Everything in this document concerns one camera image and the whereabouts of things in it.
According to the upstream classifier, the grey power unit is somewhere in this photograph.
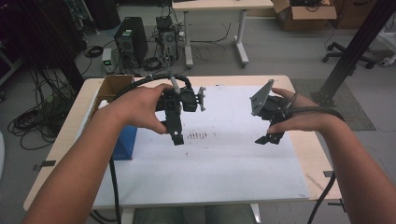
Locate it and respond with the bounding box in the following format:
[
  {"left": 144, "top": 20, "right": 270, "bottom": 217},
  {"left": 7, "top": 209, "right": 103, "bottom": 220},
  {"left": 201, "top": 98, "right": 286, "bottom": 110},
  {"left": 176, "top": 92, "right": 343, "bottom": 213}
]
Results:
[{"left": 101, "top": 48, "right": 113, "bottom": 75}]

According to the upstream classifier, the dark curtain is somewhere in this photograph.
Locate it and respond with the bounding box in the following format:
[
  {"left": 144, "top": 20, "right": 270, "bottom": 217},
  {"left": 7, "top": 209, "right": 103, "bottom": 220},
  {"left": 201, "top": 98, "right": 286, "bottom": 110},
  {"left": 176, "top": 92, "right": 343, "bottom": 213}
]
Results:
[{"left": 0, "top": 0, "right": 88, "bottom": 91}]

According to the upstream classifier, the black computer tower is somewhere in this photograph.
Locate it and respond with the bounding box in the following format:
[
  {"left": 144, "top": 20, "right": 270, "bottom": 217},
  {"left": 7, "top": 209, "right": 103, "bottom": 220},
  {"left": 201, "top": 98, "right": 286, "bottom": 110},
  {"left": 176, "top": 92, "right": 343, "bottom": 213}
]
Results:
[{"left": 113, "top": 17, "right": 149, "bottom": 65}]

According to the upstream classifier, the black metal stand post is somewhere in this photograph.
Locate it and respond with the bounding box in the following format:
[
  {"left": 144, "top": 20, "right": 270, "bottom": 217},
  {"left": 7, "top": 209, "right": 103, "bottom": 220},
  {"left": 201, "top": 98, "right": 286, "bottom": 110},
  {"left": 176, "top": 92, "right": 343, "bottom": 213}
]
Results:
[{"left": 311, "top": 0, "right": 396, "bottom": 108}]

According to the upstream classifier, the open brown cardboard box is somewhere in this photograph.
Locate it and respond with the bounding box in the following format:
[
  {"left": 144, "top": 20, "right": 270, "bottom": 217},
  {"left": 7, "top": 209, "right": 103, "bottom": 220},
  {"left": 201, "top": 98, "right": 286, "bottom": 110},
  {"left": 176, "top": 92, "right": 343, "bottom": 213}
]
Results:
[{"left": 271, "top": 0, "right": 338, "bottom": 32}]

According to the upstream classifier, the white table mat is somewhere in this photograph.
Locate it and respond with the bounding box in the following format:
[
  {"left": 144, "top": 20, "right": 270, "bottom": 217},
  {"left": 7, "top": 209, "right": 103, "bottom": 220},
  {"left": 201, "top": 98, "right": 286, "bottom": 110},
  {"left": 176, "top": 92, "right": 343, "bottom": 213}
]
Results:
[{"left": 92, "top": 85, "right": 311, "bottom": 209}]

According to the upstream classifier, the black office chair base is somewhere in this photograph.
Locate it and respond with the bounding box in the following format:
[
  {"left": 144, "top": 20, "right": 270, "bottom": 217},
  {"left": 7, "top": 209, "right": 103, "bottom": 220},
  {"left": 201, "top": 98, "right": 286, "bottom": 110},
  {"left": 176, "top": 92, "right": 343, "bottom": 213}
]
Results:
[{"left": 321, "top": 41, "right": 377, "bottom": 70}]

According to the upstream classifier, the white desk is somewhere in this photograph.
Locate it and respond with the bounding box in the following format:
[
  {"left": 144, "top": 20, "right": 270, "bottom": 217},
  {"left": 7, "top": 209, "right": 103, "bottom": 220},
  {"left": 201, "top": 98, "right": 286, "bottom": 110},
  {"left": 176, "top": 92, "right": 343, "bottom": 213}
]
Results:
[{"left": 171, "top": 0, "right": 275, "bottom": 69}]

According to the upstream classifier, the person's right hand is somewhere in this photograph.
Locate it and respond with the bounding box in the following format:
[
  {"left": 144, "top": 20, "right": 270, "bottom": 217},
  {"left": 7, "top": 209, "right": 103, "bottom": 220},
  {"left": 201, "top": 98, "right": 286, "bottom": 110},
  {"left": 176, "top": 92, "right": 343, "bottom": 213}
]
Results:
[{"left": 267, "top": 87, "right": 347, "bottom": 134}]

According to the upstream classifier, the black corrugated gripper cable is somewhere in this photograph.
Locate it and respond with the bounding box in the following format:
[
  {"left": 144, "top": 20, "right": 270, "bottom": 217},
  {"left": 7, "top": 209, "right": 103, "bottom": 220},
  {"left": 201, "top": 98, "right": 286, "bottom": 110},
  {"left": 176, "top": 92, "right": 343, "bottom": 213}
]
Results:
[{"left": 108, "top": 74, "right": 192, "bottom": 224}]

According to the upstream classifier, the bundle of black floor cables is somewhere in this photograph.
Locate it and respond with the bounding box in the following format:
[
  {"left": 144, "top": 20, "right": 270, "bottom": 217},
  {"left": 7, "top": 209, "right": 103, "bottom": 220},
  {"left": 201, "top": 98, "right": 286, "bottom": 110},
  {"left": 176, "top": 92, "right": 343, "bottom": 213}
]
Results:
[{"left": 7, "top": 68, "right": 76, "bottom": 151}]

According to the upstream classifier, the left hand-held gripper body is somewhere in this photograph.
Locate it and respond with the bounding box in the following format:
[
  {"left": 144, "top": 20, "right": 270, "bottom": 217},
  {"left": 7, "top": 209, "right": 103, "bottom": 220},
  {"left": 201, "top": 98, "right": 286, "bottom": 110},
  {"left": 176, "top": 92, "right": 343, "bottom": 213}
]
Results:
[{"left": 155, "top": 86, "right": 207, "bottom": 125}]

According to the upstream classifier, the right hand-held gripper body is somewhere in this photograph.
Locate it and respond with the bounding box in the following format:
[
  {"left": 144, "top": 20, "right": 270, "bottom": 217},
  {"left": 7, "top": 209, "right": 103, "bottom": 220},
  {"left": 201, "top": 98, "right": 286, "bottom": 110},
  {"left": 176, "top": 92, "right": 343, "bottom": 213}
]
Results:
[{"left": 249, "top": 78, "right": 294, "bottom": 135}]

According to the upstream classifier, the black floor cable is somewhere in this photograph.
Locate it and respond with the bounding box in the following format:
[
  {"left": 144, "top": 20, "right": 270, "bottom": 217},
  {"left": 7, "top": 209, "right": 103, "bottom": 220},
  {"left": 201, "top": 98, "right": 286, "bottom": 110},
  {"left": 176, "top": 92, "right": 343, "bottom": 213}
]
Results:
[{"left": 190, "top": 21, "right": 233, "bottom": 63}]

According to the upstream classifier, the blue cardboard box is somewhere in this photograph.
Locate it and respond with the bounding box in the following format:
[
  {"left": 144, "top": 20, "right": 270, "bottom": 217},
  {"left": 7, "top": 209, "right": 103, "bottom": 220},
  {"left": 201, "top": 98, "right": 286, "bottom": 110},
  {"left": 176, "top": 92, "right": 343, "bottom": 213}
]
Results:
[{"left": 88, "top": 74, "right": 138, "bottom": 161}]

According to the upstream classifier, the grey floor mat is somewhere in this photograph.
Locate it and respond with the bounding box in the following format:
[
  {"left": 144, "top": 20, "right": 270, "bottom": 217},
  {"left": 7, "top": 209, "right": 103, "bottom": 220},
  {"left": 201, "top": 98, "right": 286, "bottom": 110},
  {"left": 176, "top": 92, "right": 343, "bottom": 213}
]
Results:
[{"left": 290, "top": 78, "right": 377, "bottom": 132}]

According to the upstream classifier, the white table leg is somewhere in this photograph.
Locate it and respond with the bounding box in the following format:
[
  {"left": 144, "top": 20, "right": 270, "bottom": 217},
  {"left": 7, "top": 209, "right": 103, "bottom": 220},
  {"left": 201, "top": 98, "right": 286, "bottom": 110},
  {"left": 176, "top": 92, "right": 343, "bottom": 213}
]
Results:
[
  {"left": 250, "top": 203, "right": 262, "bottom": 223},
  {"left": 120, "top": 207, "right": 135, "bottom": 224}
]

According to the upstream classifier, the black coiled cable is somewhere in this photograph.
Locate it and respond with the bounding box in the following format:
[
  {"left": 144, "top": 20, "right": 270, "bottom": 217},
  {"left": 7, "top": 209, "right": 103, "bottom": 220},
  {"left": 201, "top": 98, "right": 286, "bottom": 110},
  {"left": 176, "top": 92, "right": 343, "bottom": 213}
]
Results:
[{"left": 83, "top": 45, "right": 105, "bottom": 59}]

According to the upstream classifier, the open computer case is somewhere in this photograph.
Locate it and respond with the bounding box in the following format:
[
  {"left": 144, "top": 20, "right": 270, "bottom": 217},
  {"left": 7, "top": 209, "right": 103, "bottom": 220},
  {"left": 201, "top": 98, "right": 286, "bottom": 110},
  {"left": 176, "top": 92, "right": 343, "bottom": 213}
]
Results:
[{"left": 155, "top": 15, "right": 179, "bottom": 63}]

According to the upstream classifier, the person's left hand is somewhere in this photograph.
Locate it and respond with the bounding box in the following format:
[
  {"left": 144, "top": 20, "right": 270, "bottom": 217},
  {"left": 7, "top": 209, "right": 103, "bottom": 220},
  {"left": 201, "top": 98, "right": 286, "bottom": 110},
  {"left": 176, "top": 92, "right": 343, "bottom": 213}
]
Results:
[{"left": 104, "top": 83, "right": 174, "bottom": 134}]

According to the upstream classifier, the grey cable with white plug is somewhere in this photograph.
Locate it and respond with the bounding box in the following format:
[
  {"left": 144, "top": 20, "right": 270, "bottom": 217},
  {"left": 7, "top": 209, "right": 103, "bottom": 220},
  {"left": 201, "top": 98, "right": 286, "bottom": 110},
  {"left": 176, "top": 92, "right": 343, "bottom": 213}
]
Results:
[{"left": 157, "top": 55, "right": 181, "bottom": 95}]

